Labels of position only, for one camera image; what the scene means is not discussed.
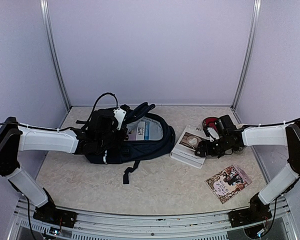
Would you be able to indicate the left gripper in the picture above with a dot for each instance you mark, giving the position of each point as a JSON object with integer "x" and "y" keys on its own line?
{"x": 119, "y": 139}

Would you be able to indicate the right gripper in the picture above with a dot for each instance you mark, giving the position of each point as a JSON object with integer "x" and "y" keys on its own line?
{"x": 201, "y": 145}

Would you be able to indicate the dog cover book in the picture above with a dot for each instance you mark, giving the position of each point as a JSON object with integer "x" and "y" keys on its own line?
{"x": 139, "y": 132}

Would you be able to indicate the illustrated floral cover book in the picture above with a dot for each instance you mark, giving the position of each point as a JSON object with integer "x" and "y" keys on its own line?
{"x": 228, "y": 182}

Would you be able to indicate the coffee cover white book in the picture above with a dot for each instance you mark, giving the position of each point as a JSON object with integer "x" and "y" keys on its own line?
{"x": 185, "y": 147}

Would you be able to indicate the navy blue backpack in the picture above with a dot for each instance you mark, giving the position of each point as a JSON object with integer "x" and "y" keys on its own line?
{"x": 161, "y": 141}

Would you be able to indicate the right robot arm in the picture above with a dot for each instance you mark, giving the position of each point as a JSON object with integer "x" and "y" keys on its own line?
{"x": 272, "y": 142}

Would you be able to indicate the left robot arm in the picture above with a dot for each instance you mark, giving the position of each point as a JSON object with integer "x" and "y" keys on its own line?
{"x": 19, "y": 140}

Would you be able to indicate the white patterned mug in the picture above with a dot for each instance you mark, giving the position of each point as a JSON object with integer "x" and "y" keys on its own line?
{"x": 238, "y": 150}

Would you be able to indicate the red patterned plate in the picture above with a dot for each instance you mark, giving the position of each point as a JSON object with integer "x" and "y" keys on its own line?
{"x": 210, "y": 122}

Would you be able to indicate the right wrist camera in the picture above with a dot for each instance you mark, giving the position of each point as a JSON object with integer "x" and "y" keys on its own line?
{"x": 212, "y": 134}

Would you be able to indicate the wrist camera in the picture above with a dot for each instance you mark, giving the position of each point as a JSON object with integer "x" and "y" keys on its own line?
{"x": 212, "y": 134}
{"x": 120, "y": 115}

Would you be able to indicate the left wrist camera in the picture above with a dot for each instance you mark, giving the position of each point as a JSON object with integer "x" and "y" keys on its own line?
{"x": 120, "y": 115}

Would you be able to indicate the front aluminium rail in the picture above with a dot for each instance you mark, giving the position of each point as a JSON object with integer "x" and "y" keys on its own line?
{"x": 90, "y": 225}

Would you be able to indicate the right aluminium frame post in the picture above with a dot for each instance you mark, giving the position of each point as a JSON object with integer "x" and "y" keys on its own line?
{"x": 248, "y": 53}

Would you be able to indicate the aluminium frame post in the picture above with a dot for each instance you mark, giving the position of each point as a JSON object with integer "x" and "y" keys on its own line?
{"x": 248, "y": 53}
{"x": 53, "y": 52}

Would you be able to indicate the left aluminium frame post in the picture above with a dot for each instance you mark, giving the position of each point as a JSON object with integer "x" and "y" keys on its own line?
{"x": 53, "y": 52}

